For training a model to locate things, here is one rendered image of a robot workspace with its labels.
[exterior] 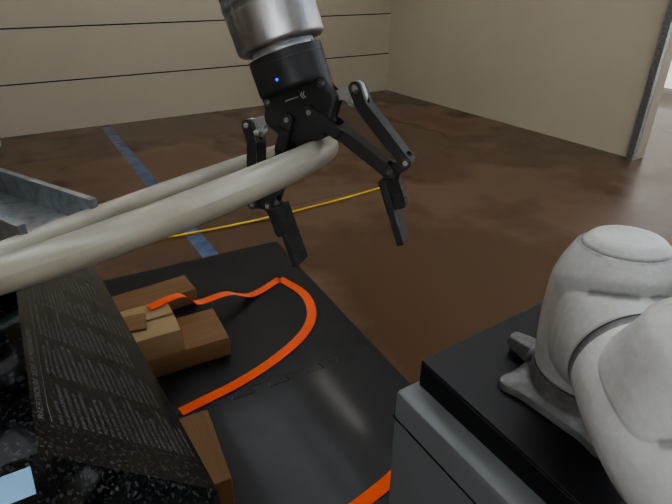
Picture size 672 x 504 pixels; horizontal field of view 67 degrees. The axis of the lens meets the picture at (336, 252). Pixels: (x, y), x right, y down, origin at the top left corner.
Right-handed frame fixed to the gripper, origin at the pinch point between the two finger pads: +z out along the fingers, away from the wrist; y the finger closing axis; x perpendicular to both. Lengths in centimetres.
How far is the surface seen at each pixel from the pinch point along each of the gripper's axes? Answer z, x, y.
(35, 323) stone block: 8, -16, 77
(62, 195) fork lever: -14, -11, 49
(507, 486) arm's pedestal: 41.4, -7.3, -8.3
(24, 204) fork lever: -14, -13, 61
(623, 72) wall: 38, -472, -95
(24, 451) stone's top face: 18, 11, 53
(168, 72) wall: -103, -461, 338
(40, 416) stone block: 17, 4, 57
